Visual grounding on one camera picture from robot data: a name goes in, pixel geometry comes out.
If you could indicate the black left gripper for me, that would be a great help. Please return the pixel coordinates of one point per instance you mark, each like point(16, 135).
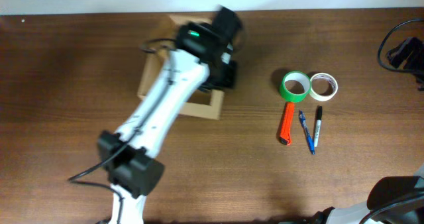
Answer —
point(230, 80)

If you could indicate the brown cardboard box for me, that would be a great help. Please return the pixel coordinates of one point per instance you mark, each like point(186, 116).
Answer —
point(183, 93)

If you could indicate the white masking tape roll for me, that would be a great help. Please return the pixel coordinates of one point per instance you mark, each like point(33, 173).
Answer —
point(324, 87)

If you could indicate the green tape roll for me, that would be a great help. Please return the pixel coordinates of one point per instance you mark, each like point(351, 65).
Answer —
point(295, 86)

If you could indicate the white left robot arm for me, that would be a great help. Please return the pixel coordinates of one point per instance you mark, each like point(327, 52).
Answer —
point(200, 60)

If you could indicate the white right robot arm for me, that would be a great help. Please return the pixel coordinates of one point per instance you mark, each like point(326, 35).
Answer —
point(394, 199)

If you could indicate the black silver marker pen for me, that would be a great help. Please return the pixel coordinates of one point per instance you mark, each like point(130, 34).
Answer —
point(318, 120)

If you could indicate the blue ballpoint pen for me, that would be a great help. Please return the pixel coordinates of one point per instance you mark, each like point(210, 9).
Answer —
point(309, 139)

